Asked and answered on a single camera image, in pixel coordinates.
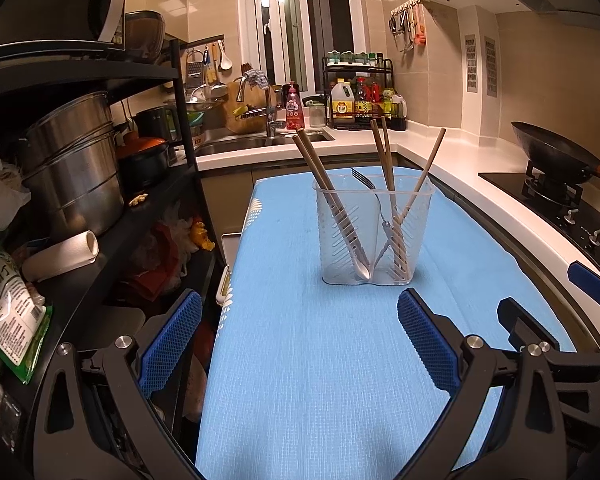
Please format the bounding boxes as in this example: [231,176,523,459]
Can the row of spice jars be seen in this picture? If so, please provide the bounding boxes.
[326,50,386,67]

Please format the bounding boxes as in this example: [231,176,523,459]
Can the black pot with red lid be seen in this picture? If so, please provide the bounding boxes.
[116,131,171,188]

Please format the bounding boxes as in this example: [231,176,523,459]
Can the white paper roll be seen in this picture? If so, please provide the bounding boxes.
[21,230,99,282]

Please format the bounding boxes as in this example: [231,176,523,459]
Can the black cooking pot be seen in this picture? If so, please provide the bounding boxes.
[132,106,177,143]

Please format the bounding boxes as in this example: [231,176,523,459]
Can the black metal shelving rack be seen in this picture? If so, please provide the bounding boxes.
[0,35,231,461]

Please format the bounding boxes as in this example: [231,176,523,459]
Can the tan wooden chopstick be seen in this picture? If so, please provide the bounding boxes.
[381,116,401,221]
[370,119,398,211]
[392,127,447,226]

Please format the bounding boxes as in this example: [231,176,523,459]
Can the hanging metal grater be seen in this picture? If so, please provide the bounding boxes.
[186,50,204,88]

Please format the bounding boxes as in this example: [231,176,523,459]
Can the black gas stove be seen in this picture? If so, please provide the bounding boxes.
[478,170,600,281]

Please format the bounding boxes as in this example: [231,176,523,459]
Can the stacked stainless steel pots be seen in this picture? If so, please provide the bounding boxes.
[17,91,126,243]

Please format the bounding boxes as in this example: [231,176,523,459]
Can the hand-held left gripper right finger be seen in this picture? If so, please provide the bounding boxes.
[395,287,571,480]

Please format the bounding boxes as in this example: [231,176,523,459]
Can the bundle of wooden chopsticks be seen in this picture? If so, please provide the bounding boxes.
[292,127,372,278]

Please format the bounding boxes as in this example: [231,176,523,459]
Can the dark soy sauce bottle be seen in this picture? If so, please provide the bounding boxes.
[355,77,373,120]

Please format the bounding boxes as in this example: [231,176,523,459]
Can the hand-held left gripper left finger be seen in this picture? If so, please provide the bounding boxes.
[32,287,216,480]

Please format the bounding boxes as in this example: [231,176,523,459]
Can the steel kitchen sink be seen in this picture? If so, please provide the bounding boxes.
[195,130,336,157]

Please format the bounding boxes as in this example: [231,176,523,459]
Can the black wok with red handle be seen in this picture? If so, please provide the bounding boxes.
[511,121,600,186]

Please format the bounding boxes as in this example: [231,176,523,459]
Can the white plastic bag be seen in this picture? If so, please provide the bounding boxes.
[0,132,31,241]

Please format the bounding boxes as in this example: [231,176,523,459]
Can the hanging kitchen tools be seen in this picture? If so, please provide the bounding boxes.
[388,2,426,53]

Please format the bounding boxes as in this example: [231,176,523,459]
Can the blue table cloth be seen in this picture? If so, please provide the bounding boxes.
[195,165,576,468]

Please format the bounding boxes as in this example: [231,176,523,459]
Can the fork with grey handle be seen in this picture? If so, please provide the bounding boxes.
[351,168,406,276]

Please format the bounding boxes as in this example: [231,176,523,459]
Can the wooden cutting board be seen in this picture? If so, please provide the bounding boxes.
[225,77,276,135]

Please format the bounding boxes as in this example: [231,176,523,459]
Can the kitchen window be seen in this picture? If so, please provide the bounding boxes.
[237,0,366,93]

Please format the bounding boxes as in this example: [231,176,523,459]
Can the yellow cooking oil bottle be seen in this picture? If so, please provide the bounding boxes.
[330,78,356,121]

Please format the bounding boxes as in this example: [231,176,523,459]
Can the wall vent grille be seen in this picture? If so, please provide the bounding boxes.
[482,36,497,96]
[464,35,477,93]

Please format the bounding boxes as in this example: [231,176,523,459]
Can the yellow toy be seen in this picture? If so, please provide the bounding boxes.
[189,217,216,252]

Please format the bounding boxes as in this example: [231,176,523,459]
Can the green food packet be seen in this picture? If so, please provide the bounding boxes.
[0,240,53,386]

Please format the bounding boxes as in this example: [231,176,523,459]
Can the steel bowl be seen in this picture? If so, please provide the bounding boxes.
[124,10,167,63]

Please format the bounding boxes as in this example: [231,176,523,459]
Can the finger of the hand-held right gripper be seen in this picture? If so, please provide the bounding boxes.
[567,260,600,307]
[496,297,600,396]

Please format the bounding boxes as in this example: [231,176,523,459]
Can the black condiment rack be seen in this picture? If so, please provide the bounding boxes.
[321,56,396,130]

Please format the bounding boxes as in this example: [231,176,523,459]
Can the chrome kitchen faucet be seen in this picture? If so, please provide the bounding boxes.
[237,72,281,138]

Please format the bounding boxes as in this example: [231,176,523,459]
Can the red dish soap bottle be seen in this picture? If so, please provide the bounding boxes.
[285,81,306,131]

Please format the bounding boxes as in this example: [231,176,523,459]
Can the clear plastic utensil holder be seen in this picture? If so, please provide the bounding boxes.
[312,172,434,287]

